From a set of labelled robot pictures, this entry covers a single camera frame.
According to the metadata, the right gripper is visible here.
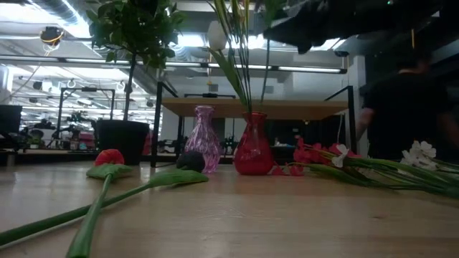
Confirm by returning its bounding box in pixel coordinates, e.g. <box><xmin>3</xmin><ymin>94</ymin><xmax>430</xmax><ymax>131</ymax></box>
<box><xmin>263</xmin><ymin>0</ymin><xmax>395</xmax><ymax>54</ymax></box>

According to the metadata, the white tulip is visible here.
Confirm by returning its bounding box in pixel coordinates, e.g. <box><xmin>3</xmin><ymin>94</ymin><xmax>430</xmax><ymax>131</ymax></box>
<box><xmin>207</xmin><ymin>20</ymin><xmax>254</xmax><ymax>115</ymax></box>

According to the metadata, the red glass vase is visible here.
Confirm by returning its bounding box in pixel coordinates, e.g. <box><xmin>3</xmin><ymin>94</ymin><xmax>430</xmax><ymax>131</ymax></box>
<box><xmin>232</xmin><ymin>111</ymin><xmax>275</xmax><ymax>176</ymax></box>

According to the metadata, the dark purple tulip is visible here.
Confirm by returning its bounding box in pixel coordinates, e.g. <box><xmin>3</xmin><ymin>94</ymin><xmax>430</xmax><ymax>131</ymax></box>
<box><xmin>0</xmin><ymin>150</ymin><xmax>210</xmax><ymax>249</ymax></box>

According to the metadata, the white blossom spray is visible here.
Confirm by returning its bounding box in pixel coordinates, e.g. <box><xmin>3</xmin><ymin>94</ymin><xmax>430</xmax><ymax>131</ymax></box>
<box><xmin>331</xmin><ymin>140</ymin><xmax>459</xmax><ymax>187</ymax></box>

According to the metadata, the red tulip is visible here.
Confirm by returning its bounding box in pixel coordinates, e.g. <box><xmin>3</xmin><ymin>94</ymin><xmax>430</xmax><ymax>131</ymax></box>
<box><xmin>65</xmin><ymin>148</ymin><xmax>134</xmax><ymax>258</ymax></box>

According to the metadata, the wooden shelf with black legs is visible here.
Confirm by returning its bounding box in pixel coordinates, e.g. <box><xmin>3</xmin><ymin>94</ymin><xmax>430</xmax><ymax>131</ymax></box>
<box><xmin>150</xmin><ymin>80</ymin><xmax>358</xmax><ymax>168</ymax></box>

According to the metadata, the long ceiling light bar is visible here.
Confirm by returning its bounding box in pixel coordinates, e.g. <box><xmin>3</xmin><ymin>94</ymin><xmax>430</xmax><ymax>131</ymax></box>
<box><xmin>0</xmin><ymin>54</ymin><xmax>349</xmax><ymax>75</ymax></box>

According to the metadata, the red blossom spray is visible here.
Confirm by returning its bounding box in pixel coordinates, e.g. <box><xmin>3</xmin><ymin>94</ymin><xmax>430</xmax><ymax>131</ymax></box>
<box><xmin>270</xmin><ymin>135</ymin><xmax>459</xmax><ymax>201</ymax></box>

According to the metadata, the purple glass vase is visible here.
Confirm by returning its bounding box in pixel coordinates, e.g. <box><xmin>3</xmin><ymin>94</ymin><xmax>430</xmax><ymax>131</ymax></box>
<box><xmin>184</xmin><ymin>105</ymin><xmax>222</xmax><ymax>176</ymax></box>

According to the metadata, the person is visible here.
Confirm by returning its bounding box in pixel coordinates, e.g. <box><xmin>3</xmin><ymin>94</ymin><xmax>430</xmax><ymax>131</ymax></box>
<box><xmin>356</xmin><ymin>46</ymin><xmax>459</xmax><ymax>162</ymax></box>

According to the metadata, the green potted tree, black pot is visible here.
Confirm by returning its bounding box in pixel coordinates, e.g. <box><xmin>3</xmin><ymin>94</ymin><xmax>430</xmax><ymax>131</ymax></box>
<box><xmin>85</xmin><ymin>0</ymin><xmax>188</xmax><ymax>166</ymax></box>

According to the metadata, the black monitor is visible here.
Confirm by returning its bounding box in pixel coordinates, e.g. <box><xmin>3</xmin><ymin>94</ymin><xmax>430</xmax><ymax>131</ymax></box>
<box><xmin>0</xmin><ymin>105</ymin><xmax>23</xmax><ymax>134</ymax></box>

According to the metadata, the black background rig frame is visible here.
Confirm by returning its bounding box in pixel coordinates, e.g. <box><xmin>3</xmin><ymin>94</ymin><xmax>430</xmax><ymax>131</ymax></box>
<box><xmin>57</xmin><ymin>87</ymin><xmax>116</xmax><ymax>148</ymax></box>

